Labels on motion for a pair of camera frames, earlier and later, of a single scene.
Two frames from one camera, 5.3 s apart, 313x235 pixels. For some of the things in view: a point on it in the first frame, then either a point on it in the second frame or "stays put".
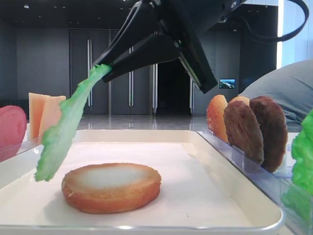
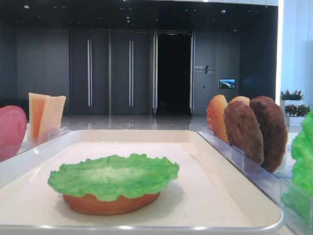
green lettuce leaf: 55,143 → 113,178
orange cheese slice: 35,105 stays put
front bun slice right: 215,116 stays put
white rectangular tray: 200,192 stays put
